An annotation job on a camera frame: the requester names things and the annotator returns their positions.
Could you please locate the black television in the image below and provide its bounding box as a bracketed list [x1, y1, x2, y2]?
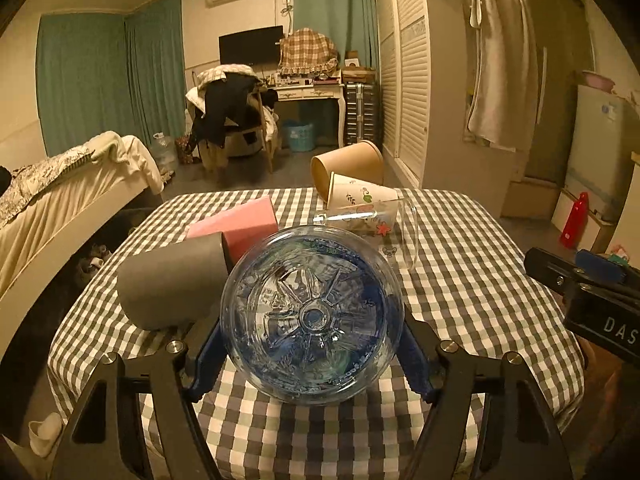
[219, 25, 284, 66]

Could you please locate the green curtain left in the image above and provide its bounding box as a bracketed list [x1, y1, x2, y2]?
[35, 0, 186, 155]

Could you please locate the red bottle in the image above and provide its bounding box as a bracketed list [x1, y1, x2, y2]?
[560, 192, 589, 249]

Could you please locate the silver suitcase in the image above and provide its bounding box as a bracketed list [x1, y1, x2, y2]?
[344, 82, 382, 146]

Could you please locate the white printed paper cup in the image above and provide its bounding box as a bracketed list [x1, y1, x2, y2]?
[326, 172, 398, 209]

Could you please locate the plaid cloth covered object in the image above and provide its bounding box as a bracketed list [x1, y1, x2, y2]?
[279, 27, 338, 77]

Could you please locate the patterned duvet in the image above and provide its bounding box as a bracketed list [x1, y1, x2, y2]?
[1, 145, 93, 226]

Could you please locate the white shoe bottom left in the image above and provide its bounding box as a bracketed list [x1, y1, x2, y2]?
[27, 412, 63, 458]

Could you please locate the white red sneaker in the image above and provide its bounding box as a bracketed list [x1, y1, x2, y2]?
[74, 244, 112, 287]

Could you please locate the white small fridge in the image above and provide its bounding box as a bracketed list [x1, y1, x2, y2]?
[565, 84, 639, 222]

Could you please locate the chair piled with clothes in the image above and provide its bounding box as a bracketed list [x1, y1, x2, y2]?
[183, 64, 281, 169]

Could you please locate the white desk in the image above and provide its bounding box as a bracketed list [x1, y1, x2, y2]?
[273, 78, 346, 148]

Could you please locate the white louvred wardrobe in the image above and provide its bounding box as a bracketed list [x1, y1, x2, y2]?
[375, 0, 515, 216]

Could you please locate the brown paper cup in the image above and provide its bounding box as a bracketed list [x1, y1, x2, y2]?
[310, 140, 384, 202]

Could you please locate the black garment on bed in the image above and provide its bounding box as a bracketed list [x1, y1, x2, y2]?
[0, 166, 13, 196]

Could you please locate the checkered tablecloth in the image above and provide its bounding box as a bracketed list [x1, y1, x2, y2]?
[47, 190, 585, 479]

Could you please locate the blue laundry basket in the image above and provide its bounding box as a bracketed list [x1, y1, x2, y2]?
[282, 120, 316, 153]

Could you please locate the water jug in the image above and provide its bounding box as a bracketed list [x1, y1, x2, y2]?
[151, 132, 179, 171]

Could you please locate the hanging white towel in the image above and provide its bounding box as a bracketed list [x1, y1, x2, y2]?
[468, 0, 538, 152]

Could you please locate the green curtain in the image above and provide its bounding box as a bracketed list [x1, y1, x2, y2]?
[293, 0, 378, 68]
[35, 0, 186, 155]

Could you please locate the pink basin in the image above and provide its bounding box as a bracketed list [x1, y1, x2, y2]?
[582, 70, 615, 93]

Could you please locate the pink box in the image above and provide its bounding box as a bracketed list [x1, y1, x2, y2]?
[186, 196, 279, 263]

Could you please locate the cardboard box by wardrobe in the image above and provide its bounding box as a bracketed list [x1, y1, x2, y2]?
[501, 178, 560, 220]

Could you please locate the green curtain right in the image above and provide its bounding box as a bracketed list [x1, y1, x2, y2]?
[293, 0, 378, 68]

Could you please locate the blue clear plastic bottle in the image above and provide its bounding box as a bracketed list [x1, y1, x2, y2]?
[219, 226, 405, 405]

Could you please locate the white bed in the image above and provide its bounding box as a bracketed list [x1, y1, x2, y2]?
[1, 131, 164, 352]

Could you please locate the clear glass cup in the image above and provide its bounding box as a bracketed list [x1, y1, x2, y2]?
[312, 198, 418, 271]

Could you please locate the grey plastic cup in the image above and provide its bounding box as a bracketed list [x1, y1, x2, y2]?
[116, 233, 230, 330]

